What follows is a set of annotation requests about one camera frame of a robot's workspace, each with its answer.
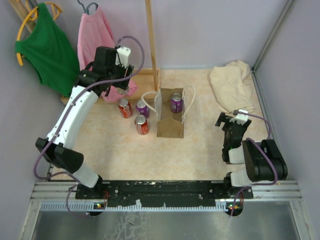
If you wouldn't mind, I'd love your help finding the green cap glass bottle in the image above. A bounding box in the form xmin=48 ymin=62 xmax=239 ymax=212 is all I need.
xmin=116 ymin=86 xmax=130 ymax=96

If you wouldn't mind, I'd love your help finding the red Coca-Cola can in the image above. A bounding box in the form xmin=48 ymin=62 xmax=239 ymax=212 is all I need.
xmin=134 ymin=114 xmax=149 ymax=135
xmin=118 ymin=98 xmax=133 ymax=119

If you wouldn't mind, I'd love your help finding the purple fanta can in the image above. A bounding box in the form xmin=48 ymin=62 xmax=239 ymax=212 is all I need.
xmin=135 ymin=99 xmax=150 ymax=118
xmin=170 ymin=92 xmax=183 ymax=113

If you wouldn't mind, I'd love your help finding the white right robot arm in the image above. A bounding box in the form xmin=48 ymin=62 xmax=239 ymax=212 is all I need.
xmin=215 ymin=109 xmax=288 ymax=198

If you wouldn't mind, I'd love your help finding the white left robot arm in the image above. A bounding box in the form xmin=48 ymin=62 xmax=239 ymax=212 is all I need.
xmin=35 ymin=46 xmax=134 ymax=199

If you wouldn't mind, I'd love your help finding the burlap canvas tote bag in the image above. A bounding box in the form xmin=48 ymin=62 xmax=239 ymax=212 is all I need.
xmin=141 ymin=85 xmax=196 ymax=139

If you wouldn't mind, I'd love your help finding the cream folded cloth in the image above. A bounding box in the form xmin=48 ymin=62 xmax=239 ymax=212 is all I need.
xmin=209 ymin=60 xmax=255 ymax=113

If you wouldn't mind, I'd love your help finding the pink t-shirt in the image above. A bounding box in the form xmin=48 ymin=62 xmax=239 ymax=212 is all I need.
xmin=71 ymin=6 xmax=137 ymax=106

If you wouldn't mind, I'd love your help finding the wooden clothes rack base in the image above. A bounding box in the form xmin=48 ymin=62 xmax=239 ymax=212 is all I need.
xmin=77 ymin=0 xmax=161 ymax=103

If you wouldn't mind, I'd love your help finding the green tank top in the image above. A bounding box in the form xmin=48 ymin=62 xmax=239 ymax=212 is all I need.
xmin=15 ymin=2 xmax=80 ymax=97

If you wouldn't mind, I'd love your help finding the grey clothes hanger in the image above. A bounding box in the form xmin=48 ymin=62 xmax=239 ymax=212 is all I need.
xmin=77 ymin=0 xmax=99 ymax=15

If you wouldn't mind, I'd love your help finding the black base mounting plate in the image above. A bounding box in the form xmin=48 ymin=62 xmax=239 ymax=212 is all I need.
xmin=75 ymin=180 xmax=241 ymax=208

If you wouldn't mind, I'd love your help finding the yellow clothes hanger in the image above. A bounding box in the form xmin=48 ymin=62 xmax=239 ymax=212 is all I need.
xmin=16 ymin=0 xmax=63 ymax=66

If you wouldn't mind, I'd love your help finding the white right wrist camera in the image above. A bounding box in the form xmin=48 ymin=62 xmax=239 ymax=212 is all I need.
xmin=229 ymin=109 xmax=249 ymax=125

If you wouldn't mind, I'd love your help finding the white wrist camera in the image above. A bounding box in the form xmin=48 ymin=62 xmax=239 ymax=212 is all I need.
xmin=115 ymin=46 xmax=131 ymax=69
xmin=229 ymin=109 xmax=249 ymax=125

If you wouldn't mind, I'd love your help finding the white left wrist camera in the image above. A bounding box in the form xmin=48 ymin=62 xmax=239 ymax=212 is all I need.
xmin=115 ymin=46 xmax=131 ymax=69

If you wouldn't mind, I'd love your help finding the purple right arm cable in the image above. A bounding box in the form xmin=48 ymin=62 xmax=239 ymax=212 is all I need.
xmin=229 ymin=109 xmax=279 ymax=217

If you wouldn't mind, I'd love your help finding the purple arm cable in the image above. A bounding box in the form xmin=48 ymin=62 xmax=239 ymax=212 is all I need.
xmin=229 ymin=109 xmax=279 ymax=217
xmin=32 ymin=35 xmax=146 ymax=218

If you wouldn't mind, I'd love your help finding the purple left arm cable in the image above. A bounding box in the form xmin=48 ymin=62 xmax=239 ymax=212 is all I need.
xmin=32 ymin=35 xmax=146 ymax=218

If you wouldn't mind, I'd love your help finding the aluminium frame rail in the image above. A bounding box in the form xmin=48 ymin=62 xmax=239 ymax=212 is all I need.
xmin=29 ymin=180 xmax=302 ymax=216

